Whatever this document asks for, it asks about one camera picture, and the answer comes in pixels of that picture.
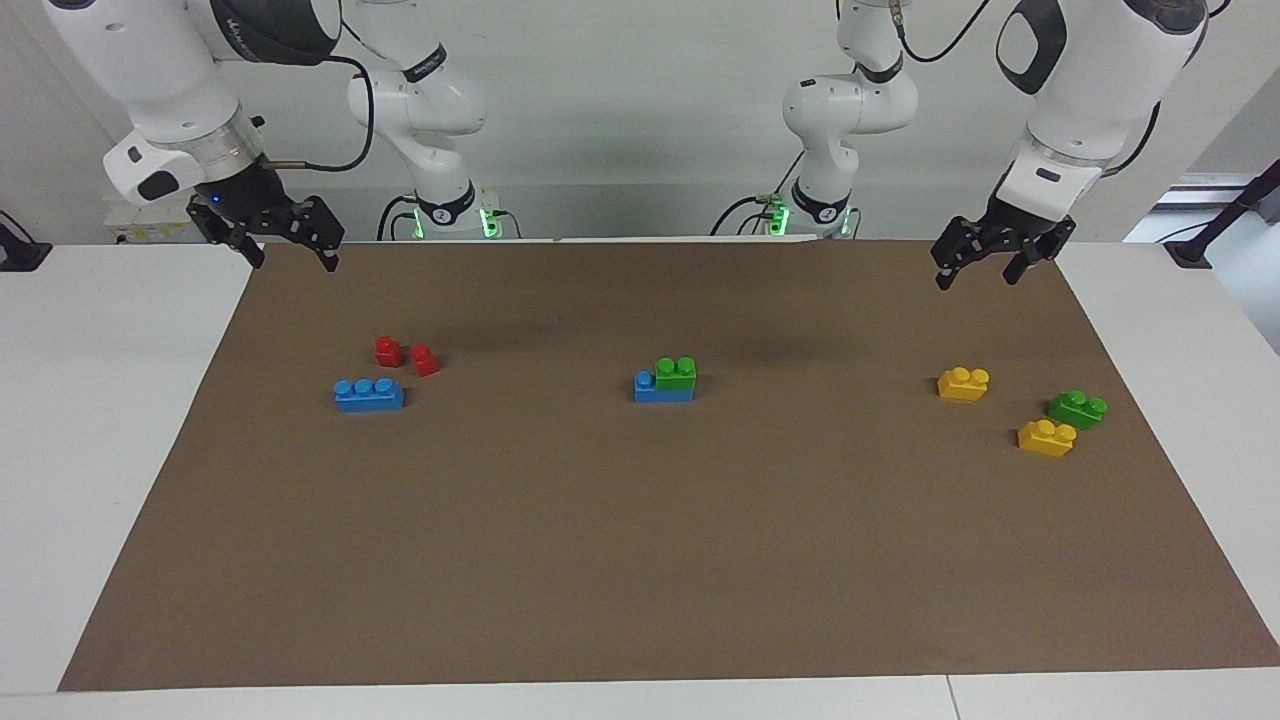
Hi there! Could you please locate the white wall socket box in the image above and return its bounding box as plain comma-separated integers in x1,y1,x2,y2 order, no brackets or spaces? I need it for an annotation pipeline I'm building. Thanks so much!
108,203,216,246

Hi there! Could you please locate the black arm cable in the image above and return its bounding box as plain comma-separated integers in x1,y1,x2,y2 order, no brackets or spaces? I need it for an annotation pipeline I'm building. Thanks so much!
262,55,376,173
890,0,1233,179

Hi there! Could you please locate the black right base cable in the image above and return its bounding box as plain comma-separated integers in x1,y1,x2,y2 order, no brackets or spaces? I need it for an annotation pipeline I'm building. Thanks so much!
377,193,417,241

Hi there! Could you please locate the black base cable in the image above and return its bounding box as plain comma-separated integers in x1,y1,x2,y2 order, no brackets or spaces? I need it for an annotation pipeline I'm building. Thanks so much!
377,193,417,241
710,148,803,237

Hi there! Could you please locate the black left base cable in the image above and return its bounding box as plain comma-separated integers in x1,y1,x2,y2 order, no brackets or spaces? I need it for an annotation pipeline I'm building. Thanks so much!
710,148,803,237

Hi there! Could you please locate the brown table mat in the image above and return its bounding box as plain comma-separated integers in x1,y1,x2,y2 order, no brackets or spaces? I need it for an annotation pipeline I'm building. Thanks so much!
58,240,1280,693

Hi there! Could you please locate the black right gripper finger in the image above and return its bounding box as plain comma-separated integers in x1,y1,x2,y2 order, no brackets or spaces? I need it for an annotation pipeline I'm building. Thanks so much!
188,198,265,269
290,196,346,273

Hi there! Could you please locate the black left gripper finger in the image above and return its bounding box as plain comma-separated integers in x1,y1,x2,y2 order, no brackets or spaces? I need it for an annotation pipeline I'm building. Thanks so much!
932,218,991,291
1003,222,1077,286

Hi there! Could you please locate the yellow two-stud toy block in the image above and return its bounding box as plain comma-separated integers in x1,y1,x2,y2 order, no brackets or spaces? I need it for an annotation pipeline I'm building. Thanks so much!
937,367,991,403
1017,419,1078,459

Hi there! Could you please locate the black table clamp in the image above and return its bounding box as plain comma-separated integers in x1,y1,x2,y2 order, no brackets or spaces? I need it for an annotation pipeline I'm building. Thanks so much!
0,210,53,273

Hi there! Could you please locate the blue three-stud toy block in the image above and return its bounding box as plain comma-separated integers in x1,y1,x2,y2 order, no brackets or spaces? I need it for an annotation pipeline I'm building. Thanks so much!
634,371,696,404
334,378,406,413

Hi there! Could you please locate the black stand with clamp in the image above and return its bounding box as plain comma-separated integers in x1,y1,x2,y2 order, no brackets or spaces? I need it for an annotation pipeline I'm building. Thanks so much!
1165,158,1280,269

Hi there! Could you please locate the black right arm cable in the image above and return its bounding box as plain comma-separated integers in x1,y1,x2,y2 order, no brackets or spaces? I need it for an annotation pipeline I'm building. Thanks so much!
262,55,376,173

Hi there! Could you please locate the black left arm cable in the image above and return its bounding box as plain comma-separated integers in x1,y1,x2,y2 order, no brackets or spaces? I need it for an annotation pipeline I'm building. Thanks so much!
890,0,1233,179

